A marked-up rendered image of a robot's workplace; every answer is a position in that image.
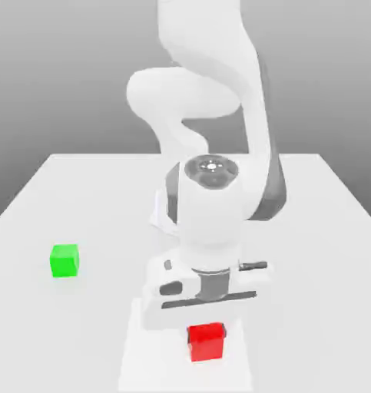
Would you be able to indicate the small red cube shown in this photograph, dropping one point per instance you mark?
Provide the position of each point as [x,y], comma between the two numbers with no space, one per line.
[206,342]

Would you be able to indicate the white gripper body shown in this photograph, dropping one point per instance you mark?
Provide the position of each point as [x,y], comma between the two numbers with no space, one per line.
[185,314]

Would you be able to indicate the small green cube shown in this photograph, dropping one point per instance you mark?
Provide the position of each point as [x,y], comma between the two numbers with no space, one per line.
[64,261]

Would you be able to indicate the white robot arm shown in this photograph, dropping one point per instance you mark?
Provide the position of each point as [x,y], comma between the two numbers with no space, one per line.
[209,212]

